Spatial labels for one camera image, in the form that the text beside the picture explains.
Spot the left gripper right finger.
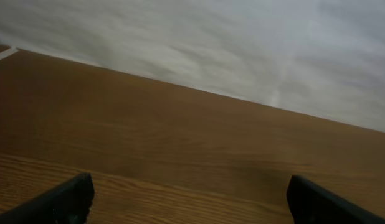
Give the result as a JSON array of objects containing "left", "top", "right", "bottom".
[{"left": 285, "top": 174, "right": 385, "bottom": 224}]

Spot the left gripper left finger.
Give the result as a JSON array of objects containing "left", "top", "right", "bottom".
[{"left": 0, "top": 172, "right": 95, "bottom": 224}]

